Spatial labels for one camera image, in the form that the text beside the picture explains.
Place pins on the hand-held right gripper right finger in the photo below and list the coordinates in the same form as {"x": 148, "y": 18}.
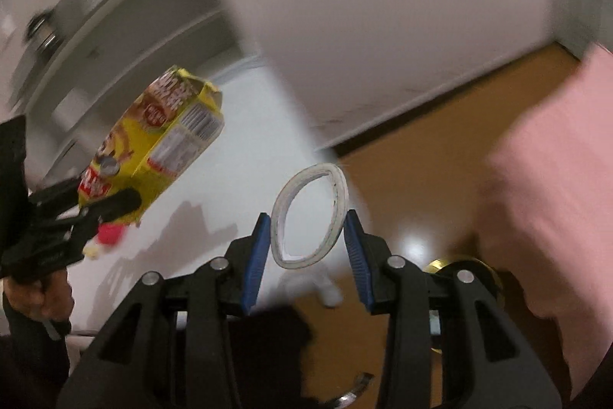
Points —
{"x": 358, "y": 260}

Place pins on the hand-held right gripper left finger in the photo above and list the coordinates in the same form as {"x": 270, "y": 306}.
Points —
{"x": 254, "y": 267}

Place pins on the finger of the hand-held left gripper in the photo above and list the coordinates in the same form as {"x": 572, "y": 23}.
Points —
{"x": 112, "y": 204}
{"x": 57, "y": 193}

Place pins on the yellow snack bag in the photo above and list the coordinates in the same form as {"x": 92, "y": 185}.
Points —
{"x": 148, "y": 150}

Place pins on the person's left forearm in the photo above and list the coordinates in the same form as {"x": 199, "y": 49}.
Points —
{"x": 28, "y": 366}

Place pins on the person's left hand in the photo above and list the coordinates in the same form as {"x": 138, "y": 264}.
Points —
{"x": 45, "y": 296}

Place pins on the red plastic item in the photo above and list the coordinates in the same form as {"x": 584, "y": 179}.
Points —
{"x": 110, "y": 234}

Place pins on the small yellow wrapper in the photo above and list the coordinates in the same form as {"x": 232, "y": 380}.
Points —
{"x": 93, "y": 252}

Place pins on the gold round metal object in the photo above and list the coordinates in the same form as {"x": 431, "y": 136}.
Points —
{"x": 445, "y": 267}

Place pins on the white desk shelf unit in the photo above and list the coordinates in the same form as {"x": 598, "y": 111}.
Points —
{"x": 119, "y": 30}

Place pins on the pink clothing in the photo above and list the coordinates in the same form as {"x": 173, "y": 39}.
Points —
{"x": 555, "y": 198}

